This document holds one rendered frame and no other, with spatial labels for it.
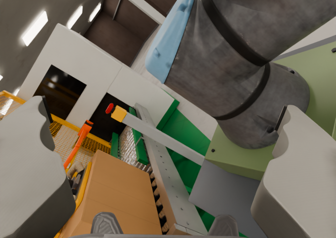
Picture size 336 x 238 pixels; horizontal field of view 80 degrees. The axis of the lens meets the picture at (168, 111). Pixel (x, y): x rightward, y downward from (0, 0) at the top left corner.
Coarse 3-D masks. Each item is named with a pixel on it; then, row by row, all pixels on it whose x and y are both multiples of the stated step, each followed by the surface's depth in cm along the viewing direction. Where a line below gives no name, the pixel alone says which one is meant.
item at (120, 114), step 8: (120, 112) 120; (120, 120) 121; (128, 120) 123; (136, 120) 124; (136, 128) 125; (144, 128) 127; (152, 128) 128; (152, 136) 129; (160, 136) 130; (168, 136) 136; (168, 144) 133; (176, 144) 134; (184, 152) 137; (192, 152) 139; (192, 160) 141; (200, 160) 142
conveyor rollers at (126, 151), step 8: (128, 128) 276; (120, 136) 295; (128, 136) 252; (120, 144) 270; (128, 144) 234; (144, 144) 190; (120, 152) 245; (128, 152) 218; (128, 160) 201; (136, 160) 183; (144, 168) 157; (152, 176) 139; (152, 184) 131; (160, 200) 114; (160, 208) 114; (160, 216) 106; (160, 224) 106
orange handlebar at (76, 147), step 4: (84, 132) 120; (80, 136) 113; (80, 140) 109; (76, 144) 104; (80, 144) 106; (76, 148) 103; (72, 152) 103; (68, 156) 104; (72, 156) 104; (68, 160) 104; (64, 164) 104; (64, 168) 105
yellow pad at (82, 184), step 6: (90, 162) 120; (84, 168) 117; (84, 174) 109; (84, 180) 103; (78, 186) 102; (84, 186) 99; (72, 192) 97; (78, 192) 95; (78, 198) 90; (78, 204) 90
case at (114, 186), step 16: (96, 160) 118; (112, 160) 130; (96, 176) 105; (112, 176) 114; (128, 176) 124; (144, 176) 137; (96, 192) 94; (112, 192) 101; (128, 192) 109; (144, 192) 119; (80, 208) 85; (96, 208) 85; (112, 208) 91; (128, 208) 98; (144, 208) 105; (64, 224) 95; (80, 224) 76; (128, 224) 88; (144, 224) 95
